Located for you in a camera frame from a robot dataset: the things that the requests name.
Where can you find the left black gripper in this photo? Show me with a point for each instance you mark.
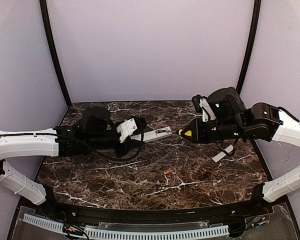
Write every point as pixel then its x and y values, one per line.
pixel 126 144

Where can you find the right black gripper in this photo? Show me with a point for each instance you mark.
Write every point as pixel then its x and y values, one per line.
pixel 197 131

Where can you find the yellow handled screwdriver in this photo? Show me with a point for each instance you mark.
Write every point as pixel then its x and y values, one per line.
pixel 181 132

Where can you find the white remote control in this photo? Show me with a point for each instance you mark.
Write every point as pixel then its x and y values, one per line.
pixel 157 134

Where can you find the white battery cover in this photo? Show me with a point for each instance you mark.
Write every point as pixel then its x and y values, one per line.
pixel 221 154

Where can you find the orange battery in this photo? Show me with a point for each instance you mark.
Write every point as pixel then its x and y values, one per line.
pixel 168 172

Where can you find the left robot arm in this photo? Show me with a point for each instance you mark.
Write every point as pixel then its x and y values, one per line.
pixel 94 132

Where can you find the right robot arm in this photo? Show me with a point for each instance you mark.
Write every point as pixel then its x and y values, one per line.
pixel 225 117

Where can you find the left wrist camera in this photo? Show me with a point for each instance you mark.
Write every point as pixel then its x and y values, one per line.
pixel 130 129

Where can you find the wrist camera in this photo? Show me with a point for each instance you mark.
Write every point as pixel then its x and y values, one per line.
pixel 130 129
pixel 201 106

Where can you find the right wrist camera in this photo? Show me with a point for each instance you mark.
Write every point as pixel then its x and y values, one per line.
pixel 201 106

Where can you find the black front table rail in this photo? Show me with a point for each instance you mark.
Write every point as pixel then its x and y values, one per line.
pixel 228 214

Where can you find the white slotted cable duct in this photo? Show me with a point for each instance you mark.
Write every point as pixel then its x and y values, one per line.
pixel 109 231

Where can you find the black right frame post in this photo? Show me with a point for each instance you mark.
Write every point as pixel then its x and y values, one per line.
pixel 249 45

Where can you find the black frame post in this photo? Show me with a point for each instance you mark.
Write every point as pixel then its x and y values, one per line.
pixel 53 51
pixel 249 45

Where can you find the black left frame post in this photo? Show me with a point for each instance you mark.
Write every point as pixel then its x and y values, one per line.
pixel 53 51

